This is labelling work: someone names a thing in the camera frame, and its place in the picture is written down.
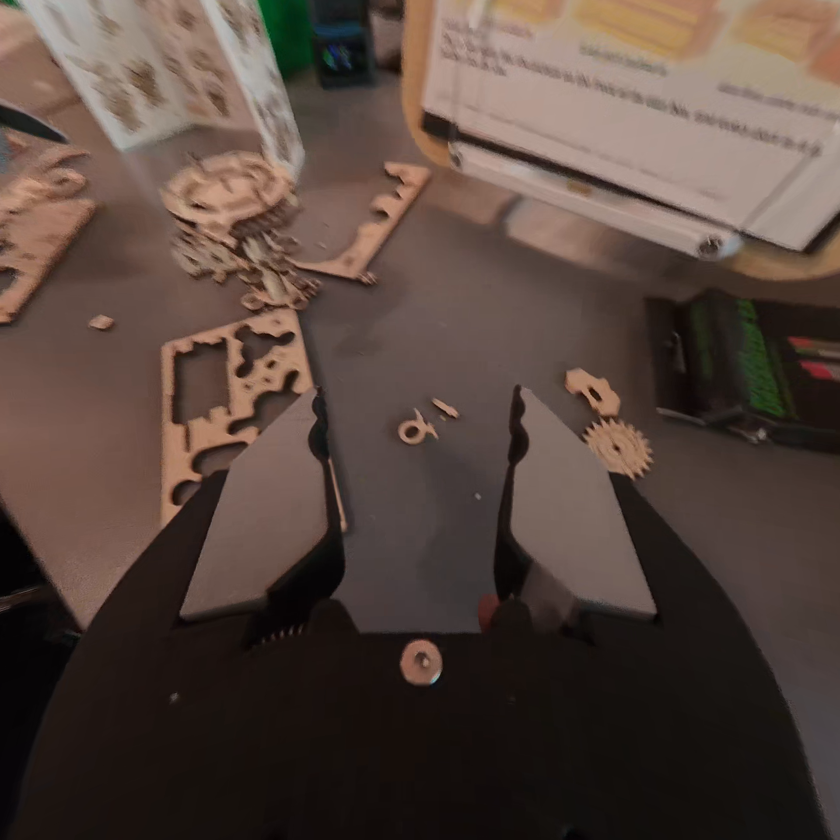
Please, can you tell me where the white model instruction booklet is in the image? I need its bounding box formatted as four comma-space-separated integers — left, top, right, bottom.
20, 0, 306, 179

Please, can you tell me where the small green bin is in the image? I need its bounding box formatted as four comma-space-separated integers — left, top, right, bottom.
256, 0, 317, 81

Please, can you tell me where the wooden strip offcut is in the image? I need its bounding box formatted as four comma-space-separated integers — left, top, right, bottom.
294, 161, 434, 287

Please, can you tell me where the black tool case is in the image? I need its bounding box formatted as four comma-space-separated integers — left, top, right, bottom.
645, 287, 840, 455

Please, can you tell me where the pile of small wooden parts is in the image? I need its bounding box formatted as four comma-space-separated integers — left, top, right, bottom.
171, 230, 322, 315

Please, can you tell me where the printed instruction sheet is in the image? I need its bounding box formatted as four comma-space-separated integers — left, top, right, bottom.
420, 0, 840, 255

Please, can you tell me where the curved wooden offcut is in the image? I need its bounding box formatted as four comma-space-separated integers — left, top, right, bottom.
0, 147, 91, 204

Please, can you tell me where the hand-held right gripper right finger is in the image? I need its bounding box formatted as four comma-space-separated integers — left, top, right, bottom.
492, 385, 659, 624

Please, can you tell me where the wooden part with slot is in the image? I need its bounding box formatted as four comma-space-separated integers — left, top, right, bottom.
563, 367, 622, 418

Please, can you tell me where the small wooden gear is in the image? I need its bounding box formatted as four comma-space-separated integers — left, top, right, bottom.
582, 419, 655, 480

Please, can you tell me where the wooden sheet frame with cutouts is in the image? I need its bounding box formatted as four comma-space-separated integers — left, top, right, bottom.
159, 307, 350, 534

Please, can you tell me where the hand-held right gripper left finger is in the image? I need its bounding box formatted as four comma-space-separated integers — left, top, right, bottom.
178, 386, 347, 621

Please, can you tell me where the small wooden ring part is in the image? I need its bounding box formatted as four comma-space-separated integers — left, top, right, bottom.
396, 407, 440, 448

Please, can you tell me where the wooden part sheet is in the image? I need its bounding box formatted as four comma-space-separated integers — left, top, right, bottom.
0, 196, 99, 326

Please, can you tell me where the dark blue box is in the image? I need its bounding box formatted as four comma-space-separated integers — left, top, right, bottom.
310, 0, 379, 91

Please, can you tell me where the round wooden model assembly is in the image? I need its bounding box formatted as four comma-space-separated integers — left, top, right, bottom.
159, 150, 299, 238

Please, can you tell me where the clipboard with instruction sheet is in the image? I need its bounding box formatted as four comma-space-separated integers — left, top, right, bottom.
400, 0, 840, 284

